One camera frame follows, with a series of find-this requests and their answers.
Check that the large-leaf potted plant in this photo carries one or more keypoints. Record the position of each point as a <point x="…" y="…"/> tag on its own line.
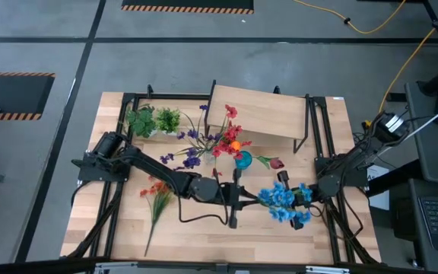
<point x="141" y="122"/>

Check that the dark grey desk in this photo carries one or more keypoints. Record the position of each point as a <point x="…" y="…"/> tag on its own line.
<point x="405" y="236"/>
<point x="432" y="160"/>

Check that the blue glass vase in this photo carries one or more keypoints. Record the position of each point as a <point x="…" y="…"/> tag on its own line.
<point x="243" y="160"/>

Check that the red artificial flower bunch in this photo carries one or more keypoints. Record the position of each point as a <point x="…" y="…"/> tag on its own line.
<point x="231" y="133"/>

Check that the wooden shelf with black legs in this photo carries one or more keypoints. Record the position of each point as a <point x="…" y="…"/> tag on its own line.
<point x="264" y="112"/>

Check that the white paper sheet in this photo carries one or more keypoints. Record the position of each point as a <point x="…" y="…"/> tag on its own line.
<point x="378" y="190"/>

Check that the dark red artificial tulip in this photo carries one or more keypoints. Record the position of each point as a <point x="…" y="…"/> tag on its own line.
<point x="277" y="163"/>

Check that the orange artificial tulip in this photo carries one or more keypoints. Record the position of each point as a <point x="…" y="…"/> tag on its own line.
<point x="235" y="145"/>

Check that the small-leaf potted plant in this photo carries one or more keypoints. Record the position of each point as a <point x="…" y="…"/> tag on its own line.
<point x="167" y="121"/>

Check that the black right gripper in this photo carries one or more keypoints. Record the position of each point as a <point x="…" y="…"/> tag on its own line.
<point x="283" y="179"/>

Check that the purple artificial flower bunch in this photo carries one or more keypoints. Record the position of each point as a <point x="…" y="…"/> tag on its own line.
<point x="191" y="162"/>

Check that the black metal table frame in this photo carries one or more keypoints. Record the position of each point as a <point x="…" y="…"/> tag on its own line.
<point x="165" y="96"/>

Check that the orange artificial flower bunch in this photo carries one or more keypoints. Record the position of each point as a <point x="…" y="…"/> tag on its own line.
<point x="160" y="190"/>

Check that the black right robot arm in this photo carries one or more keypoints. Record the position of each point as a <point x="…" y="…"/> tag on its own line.
<point x="356" y="160"/>

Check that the black hazard-striped floor mat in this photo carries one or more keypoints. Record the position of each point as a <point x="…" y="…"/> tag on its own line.
<point x="10" y="93"/>
<point x="186" y="4"/>

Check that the black and silver beam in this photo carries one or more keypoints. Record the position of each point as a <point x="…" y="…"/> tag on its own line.
<point x="219" y="267"/>

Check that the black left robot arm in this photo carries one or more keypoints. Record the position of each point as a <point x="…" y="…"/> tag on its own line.
<point x="150" y="167"/>

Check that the blue artificial flower bunch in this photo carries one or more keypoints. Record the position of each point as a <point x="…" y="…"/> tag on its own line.
<point x="280" y="198"/>

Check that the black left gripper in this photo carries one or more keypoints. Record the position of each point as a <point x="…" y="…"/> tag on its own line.
<point x="235" y="196"/>

